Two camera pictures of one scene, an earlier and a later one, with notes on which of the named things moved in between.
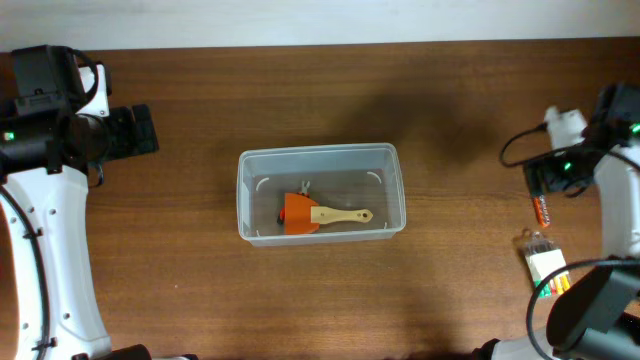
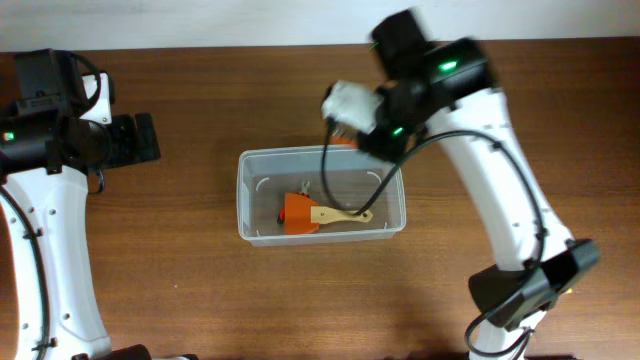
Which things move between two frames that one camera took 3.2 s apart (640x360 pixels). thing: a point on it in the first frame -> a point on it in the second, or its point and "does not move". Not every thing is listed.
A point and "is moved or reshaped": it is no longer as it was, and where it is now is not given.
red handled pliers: x=304 y=192 does not move
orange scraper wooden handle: x=303 y=215 does not move
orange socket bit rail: x=541 y=210 is moved or reshaped
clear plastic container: x=311 y=193 does not move
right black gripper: x=552 y=179 -> x=389 y=151
